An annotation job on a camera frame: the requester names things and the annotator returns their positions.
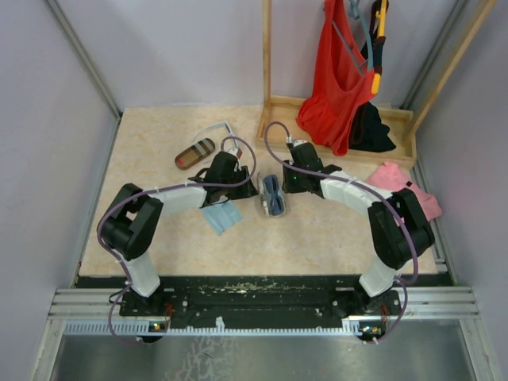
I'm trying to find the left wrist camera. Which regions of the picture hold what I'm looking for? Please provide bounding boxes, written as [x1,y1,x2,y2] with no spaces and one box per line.
[227,148,243,160]

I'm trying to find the black garment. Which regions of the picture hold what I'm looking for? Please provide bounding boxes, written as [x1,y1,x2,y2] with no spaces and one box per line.
[348,102,396,153]

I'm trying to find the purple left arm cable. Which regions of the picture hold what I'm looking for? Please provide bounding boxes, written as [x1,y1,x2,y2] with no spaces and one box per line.
[96,136,259,346]

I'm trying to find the blue-grey sunglasses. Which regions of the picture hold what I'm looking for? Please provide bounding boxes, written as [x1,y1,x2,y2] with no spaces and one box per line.
[261,174,287,217]

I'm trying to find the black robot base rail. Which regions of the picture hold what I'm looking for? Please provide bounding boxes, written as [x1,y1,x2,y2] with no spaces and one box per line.
[56,275,464,333]

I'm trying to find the white sunglasses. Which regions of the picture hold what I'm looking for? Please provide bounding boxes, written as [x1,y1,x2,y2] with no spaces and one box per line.
[191,121,234,141]

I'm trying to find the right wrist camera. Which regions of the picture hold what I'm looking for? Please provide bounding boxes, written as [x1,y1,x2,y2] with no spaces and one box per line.
[286,137,308,149]

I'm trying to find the light blue cloth left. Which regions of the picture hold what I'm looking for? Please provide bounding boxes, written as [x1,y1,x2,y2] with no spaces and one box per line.
[200,201,242,235]

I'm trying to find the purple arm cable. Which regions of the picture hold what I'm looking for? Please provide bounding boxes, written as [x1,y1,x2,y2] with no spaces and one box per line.
[96,136,259,346]
[264,121,420,344]

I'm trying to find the red garment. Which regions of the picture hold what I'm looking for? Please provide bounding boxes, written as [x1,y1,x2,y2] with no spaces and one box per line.
[296,1,374,156]

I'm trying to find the wooden clothes rack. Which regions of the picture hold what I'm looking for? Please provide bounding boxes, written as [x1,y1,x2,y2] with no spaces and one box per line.
[256,1,495,168]

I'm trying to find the yellow black hanger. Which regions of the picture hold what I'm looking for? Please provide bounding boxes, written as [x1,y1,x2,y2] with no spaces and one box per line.
[366,0,389,95]

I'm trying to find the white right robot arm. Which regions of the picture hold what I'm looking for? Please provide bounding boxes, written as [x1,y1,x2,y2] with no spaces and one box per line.
[283,140,435,314]

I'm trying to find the plaid brown glasses case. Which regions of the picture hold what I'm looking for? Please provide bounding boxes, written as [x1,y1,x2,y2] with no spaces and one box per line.
[175,138,216,171]

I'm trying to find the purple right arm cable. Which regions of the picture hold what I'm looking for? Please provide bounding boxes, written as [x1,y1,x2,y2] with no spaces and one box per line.
[264,121,420,344]

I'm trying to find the pink folded shirt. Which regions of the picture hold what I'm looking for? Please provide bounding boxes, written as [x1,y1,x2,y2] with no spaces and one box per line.
[365,162,442,221]

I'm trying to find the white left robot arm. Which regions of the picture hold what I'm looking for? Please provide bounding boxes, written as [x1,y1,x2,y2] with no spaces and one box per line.
[97,148,258,315]

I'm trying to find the blue-grey hanger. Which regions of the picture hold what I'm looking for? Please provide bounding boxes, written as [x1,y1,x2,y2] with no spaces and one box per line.
[329,0,376,75]

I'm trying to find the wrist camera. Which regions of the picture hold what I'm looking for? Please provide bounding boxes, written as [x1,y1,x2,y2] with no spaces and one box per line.
[227,148,243,160]
[286,137,308,149]

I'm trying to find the map print glasses case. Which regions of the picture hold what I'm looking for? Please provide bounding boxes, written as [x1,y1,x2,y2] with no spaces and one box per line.
[256,172,289,219]

